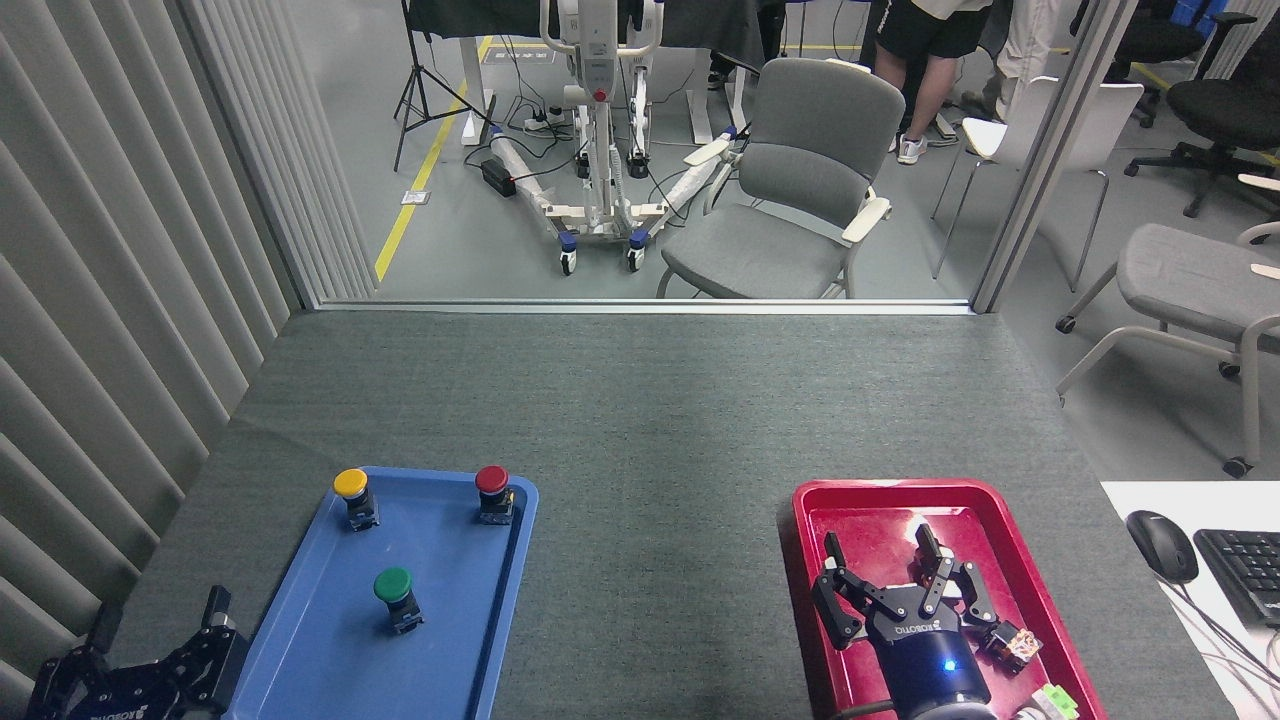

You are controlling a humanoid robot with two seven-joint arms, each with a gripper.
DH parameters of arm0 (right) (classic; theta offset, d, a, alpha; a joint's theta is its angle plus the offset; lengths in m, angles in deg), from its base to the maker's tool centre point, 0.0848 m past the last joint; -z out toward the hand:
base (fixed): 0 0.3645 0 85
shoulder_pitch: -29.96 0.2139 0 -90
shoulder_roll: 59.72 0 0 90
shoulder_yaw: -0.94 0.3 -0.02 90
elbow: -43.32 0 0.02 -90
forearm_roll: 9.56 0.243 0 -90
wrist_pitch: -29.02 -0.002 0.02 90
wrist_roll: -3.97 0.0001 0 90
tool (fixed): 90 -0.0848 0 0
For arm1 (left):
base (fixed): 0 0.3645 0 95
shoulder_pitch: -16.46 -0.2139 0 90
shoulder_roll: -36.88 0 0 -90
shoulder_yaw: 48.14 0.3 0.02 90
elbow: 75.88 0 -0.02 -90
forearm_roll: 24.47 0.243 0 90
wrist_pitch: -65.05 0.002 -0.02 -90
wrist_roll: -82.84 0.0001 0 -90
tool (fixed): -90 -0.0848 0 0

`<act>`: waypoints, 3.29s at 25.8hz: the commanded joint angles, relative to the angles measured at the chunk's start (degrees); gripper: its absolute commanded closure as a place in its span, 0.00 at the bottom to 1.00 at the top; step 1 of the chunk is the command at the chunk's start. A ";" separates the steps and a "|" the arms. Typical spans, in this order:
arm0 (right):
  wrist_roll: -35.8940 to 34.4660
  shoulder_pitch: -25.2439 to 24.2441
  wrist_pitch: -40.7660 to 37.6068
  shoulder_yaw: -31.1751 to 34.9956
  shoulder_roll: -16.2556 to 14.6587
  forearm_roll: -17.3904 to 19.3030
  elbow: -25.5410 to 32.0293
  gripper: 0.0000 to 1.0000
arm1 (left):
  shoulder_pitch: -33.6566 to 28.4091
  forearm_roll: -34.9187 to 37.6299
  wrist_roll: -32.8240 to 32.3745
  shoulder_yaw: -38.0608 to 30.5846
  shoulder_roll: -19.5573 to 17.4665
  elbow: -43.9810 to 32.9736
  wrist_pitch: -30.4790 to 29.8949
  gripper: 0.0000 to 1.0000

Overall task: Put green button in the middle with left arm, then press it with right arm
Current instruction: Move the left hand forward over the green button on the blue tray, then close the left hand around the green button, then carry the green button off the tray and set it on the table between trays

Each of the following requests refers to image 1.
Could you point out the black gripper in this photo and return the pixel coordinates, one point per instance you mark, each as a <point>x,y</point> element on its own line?
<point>120,695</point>
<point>925,650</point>

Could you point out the green push button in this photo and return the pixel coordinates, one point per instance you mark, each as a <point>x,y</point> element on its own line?
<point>394,588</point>

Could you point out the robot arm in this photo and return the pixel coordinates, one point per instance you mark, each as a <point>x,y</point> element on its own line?
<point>958,714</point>

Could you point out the yellow push button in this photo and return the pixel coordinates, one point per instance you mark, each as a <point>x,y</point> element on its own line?
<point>352,486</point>

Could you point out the red push button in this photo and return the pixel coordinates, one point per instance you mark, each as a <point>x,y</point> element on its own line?
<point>492,482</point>

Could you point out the red plastic tray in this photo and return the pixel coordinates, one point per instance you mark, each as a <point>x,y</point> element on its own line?
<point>870,520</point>

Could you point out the black computer mouse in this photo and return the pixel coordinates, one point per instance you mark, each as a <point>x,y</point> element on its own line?
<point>1162,545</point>

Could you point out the blue plastic tray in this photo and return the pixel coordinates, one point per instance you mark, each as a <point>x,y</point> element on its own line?
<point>440,610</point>

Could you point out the black keyboard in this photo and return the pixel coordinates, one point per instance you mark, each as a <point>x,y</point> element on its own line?
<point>1245,575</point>

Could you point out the grey chair with cream armrests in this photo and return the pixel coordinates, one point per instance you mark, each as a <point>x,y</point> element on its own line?
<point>800,190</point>

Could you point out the grey chair on castors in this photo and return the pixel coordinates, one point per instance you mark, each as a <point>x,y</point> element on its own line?
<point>1190,280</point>

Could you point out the white plastic chair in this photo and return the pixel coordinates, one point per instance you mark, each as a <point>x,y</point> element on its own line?
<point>1085,120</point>

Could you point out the silver floor socket plate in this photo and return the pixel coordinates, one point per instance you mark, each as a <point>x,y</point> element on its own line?
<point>415,197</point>

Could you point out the person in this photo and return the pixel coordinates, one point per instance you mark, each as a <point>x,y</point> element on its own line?
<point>1030,40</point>
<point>930,60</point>

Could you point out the white stand on wheels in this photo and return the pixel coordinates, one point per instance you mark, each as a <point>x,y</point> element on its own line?
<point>600,120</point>

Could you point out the black power adapter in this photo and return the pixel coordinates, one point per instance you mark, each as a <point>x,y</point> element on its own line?
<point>497,177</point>

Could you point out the black office chair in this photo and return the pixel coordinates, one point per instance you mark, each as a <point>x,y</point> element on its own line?
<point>1230,110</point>
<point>1150,40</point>

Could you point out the white power strip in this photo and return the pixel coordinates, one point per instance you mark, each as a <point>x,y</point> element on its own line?
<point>540,123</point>

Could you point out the black tripod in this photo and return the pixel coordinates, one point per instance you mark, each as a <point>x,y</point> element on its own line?
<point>420,80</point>

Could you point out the desk with white legs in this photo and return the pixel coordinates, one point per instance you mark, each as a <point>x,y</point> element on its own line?
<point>470,90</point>

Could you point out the black switch with orange part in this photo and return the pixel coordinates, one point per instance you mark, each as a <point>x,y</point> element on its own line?
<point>1015,645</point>

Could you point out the white switch with green cap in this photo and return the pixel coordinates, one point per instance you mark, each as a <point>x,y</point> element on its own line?
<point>1050,702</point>

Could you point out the silver post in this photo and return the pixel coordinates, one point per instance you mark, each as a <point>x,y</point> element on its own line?
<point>1040,160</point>

